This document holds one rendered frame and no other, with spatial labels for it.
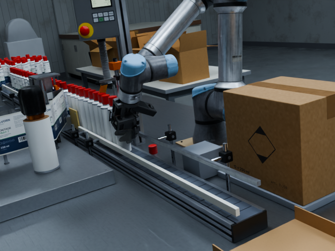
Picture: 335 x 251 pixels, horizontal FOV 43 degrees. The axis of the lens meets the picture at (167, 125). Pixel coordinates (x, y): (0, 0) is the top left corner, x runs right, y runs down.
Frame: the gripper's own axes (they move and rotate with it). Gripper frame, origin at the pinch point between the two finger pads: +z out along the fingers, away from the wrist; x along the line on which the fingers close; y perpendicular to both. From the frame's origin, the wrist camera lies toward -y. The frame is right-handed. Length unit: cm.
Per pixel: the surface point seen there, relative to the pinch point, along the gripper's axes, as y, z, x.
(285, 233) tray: -5, -26, 65
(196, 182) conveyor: -1.8, -14.5, 36.0
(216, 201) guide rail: 5, -26, 50
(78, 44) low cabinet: -236, 371, -613
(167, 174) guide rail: 4.7, -15.0, 30.1
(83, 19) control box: -1, -24, -46
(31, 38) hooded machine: -163, 382, -680
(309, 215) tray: -12, -29, 65
